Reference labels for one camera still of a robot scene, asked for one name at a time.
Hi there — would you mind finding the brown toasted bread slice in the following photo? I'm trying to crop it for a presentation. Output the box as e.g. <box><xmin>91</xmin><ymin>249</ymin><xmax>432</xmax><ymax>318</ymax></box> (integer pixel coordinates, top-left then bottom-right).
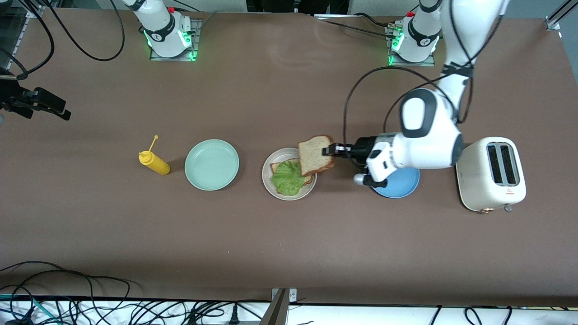
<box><xmin>298</xmin><ymin>135</ymin><xmax>336</xmax><ymax>177</ymax></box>
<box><xmin>270</xmin><ymin>158</ymin><xmax>314</xmax><ymax>186</ymax></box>

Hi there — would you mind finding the green lettuce leaf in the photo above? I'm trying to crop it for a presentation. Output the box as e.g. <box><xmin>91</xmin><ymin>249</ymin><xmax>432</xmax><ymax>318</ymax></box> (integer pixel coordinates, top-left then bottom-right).
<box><xmin>271</xmin><ymin>159</ymin><xmax>308</xmax><ymax>196</ymax></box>

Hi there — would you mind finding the yellow mustard squeeze bottle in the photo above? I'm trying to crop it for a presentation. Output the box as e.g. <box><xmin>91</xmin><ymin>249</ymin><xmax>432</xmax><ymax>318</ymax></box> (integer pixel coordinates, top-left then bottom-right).
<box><xmin>139</xmin><ymin>135</ymin><xmax>171</xmax><ymax>176</ymax></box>

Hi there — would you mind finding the blue plate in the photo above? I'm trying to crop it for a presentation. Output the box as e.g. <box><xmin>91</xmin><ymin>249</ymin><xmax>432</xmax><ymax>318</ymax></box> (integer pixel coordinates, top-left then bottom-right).
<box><xmin>373</xmin><ymin>167</ymin><xmax>420</xmax><ymax>199</ymax></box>

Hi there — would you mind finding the beige plate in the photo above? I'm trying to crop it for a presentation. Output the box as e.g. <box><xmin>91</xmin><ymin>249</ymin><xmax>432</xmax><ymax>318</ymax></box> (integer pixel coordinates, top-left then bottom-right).
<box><xmin>261</xmin><ymin>148</ymin><xmax>317</xmax><ymax>201</ymax></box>

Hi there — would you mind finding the mint green plate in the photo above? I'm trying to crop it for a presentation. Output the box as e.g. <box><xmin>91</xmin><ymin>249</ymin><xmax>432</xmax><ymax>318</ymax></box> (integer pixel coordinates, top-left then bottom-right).
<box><xmin>184</xmin><ymin>139</ymin><xmax>240</xmax><ymax>191</ymax></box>

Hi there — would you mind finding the white two-slot toaster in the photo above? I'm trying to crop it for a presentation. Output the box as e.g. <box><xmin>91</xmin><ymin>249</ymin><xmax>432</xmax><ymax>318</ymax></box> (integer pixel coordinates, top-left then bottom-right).
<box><xmin>455</xmin><ymin>137</ymin><xmax>527</xmax><ymax>214</ymax></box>

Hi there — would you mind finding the dark equipment rack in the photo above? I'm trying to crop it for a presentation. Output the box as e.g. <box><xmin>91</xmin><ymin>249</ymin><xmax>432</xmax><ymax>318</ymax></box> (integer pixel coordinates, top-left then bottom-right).
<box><xmin>246</xmin><ymin>0</ymin><xmax>349</xmax><ymax>15</ymax></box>

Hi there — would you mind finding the grey metal beam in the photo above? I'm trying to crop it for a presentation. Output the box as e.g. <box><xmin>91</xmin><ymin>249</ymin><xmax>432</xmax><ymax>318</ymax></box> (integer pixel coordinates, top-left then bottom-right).
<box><xmin>260</xmin><ymin>289</ymin><xmax>289</xmax><ymax>325</ymax></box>

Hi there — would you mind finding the short aluminium profile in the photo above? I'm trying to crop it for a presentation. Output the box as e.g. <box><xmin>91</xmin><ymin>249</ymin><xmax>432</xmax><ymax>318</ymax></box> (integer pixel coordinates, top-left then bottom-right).
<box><xmin>545</xmin><ymin>0</ymin><xmax>578</xmax><ymax>30</ymax></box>

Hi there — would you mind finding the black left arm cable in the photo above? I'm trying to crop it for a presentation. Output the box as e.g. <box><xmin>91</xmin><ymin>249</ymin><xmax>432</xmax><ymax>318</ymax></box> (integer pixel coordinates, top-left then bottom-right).
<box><xmin>343</xmin><ymin>0</ymin><xmax>504</xmax><ymax>149</ymax></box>

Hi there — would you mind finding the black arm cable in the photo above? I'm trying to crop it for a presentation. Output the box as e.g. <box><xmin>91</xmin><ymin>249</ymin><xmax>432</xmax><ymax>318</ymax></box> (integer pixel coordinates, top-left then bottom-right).
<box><xmin>0</xmin><ymin>0</ymin><xmax>126</xmax><ymax>82</ymax></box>
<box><xmin>343</xmin><ymin>0</ymin><xmax>504</xmax><ymax>149</ymax></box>

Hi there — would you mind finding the long aluminium frame profile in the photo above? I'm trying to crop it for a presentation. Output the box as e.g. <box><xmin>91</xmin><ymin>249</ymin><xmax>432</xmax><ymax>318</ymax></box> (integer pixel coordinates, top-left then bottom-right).
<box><xmin>7</xmin><ymin>5</ymin><xmax>46</xmax><ymax>73</ymax></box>

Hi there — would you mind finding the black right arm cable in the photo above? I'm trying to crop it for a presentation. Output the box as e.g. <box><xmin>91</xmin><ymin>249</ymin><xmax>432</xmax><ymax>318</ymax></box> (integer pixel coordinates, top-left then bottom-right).
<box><xmin>0</xmin><ymin>0</ymin><xmax>126</xmax><ymax>82</ymax></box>

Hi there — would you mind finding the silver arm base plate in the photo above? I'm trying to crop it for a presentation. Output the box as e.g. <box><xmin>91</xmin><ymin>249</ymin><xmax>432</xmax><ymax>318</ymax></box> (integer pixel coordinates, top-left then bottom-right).
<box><xmin>150</xmin><ymin>19</ymin><xmax>199</xmax><ymax>62</ymax></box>
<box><xmin>386</xmin><ymin>25</ymin><xmax>436</xmax><ymax>67</ymax></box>

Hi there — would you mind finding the black base supply cable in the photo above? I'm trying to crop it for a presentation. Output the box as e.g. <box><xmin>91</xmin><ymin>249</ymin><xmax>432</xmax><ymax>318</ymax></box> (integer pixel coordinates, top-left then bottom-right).
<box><xmin>316</xmin><ymin>13</ymin><xmax>398</xmax><ymax>40</ymax></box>

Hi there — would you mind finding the long black looped cable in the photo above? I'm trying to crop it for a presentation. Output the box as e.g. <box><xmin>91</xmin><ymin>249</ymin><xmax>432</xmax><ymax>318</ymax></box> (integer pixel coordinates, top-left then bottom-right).
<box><xmin>0</xmin><ymin>261</ymin><xmax>132</xmax><ymax>301</ymax></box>

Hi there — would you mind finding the teal cable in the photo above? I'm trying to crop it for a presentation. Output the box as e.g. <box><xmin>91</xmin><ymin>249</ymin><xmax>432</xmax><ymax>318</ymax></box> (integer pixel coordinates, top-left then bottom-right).
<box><xmin>0</xmin><ymin>293</ymin><xmax>61</xmax><ymax>325</ymax></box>

